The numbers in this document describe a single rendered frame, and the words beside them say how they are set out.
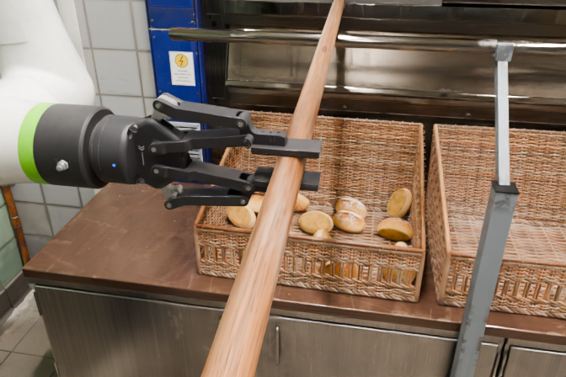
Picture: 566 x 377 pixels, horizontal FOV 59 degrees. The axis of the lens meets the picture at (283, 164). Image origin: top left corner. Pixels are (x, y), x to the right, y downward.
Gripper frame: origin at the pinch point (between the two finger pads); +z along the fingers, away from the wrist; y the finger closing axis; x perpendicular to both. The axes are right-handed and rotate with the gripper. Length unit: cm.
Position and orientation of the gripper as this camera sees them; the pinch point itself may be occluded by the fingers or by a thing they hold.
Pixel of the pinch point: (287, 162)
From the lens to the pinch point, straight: 52.9
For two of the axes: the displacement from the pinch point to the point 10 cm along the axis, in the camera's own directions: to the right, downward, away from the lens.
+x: -1.6, 4.5, -8.8
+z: 9.9, 0.8, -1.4
